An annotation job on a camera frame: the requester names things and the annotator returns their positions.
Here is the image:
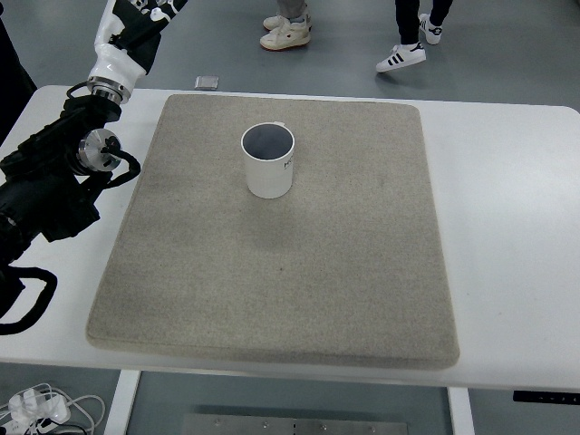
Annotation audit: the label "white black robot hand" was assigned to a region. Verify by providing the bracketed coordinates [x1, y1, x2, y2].
[87, 0, 187, 104]

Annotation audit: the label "white ribbed cup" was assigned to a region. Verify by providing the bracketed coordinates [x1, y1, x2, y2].
[240, 121, 295, 199]

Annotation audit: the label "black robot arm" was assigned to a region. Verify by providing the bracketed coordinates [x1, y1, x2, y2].
[1, 81, 140, 265]

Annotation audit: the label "small silver floor plate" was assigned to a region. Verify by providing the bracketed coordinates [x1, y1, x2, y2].
[194, 75, 219, 91]

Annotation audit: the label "dark object left edge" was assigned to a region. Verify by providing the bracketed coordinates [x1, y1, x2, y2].
[1, 23, 37, 142]

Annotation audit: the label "white sneaker right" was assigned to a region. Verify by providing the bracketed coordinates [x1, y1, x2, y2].
[263, 11, 312, 31]

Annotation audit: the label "white sneaker left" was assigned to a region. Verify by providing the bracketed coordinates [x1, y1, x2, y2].
[259, 21, 311, 52]

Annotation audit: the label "grey trousers person legs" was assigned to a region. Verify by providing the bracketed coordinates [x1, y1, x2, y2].
[276, 0, 307, 19]

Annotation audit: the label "striped white sneaker front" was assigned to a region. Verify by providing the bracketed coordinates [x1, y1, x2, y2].
[375, 43, 426, 73]

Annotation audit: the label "striped white sneaker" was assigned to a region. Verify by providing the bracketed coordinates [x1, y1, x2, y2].
[375, 43, 426, 73]
[419, 14, 442, 45]

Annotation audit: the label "bystander black trousers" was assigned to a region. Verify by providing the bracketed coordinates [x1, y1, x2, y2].
[395, 0, 453, 44]

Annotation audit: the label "striped white sneaker back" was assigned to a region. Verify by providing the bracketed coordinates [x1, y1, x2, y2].
[419, 14, 442, 45]

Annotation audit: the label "beige felt mat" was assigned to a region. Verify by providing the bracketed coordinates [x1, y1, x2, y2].
[86, 94, 459, 370]

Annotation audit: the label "white table leg left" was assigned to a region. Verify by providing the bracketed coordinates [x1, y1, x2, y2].
[103, 370, 141, 435]

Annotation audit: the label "white table leg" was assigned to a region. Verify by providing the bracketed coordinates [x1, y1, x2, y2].
[447, 387, 475, 435]
[103, 370, 141, 435]

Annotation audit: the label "white table leg right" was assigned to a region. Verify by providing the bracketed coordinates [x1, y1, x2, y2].
[447, 387, 475, 435]

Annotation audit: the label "black desk control panel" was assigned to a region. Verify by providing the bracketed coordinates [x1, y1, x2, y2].
[512, 390, 580, 405]

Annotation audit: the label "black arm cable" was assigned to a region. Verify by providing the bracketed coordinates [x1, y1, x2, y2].
[0, 266, 59, 336]

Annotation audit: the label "metal base plate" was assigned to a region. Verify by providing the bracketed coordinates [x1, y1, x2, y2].
[180, 413, 409, 435]

